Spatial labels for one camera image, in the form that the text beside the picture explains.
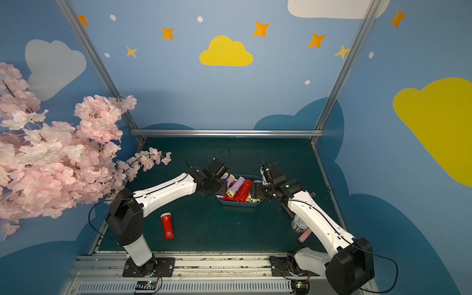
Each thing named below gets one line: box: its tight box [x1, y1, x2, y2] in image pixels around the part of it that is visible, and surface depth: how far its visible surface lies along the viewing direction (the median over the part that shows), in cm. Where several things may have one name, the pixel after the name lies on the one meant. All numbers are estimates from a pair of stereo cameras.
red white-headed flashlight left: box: [160, 213, 174, 241], surface depth 85 cm
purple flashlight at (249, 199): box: [245, 192, 262, 203], surface depth 90 cm
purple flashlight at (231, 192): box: [226, 175, 246, 198], surface depth 95 cm
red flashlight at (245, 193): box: [238, 179, 253, 203], surface depth 92 cm
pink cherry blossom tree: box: [0, 61, 171, 240], surface depth 52 cm
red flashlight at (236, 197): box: [221, 180, 245, 202], surface depth 92 cm
